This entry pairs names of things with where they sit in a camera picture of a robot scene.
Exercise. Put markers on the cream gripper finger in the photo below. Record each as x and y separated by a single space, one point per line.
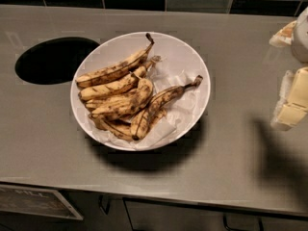
284 36
292 105

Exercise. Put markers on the spotted banana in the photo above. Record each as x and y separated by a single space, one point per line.
129 106
140 124
119 86
118 128
115 71

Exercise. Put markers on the white bowl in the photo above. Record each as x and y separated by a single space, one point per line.
117 49

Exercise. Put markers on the hidden lower banana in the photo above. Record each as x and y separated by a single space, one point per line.
95 103

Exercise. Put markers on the white paper liner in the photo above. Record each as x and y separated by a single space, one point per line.
182 112

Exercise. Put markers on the round black counter hole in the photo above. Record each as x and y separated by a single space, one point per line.
54 61

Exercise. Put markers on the framed sign on cabinet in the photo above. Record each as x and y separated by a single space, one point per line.
36 201

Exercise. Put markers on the right black cabinet handle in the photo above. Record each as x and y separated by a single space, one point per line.
234 222

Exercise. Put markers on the black cabinet handle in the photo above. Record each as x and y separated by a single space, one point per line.
234 222
104 203

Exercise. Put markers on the left black cabinet handle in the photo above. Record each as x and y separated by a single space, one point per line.
104 203

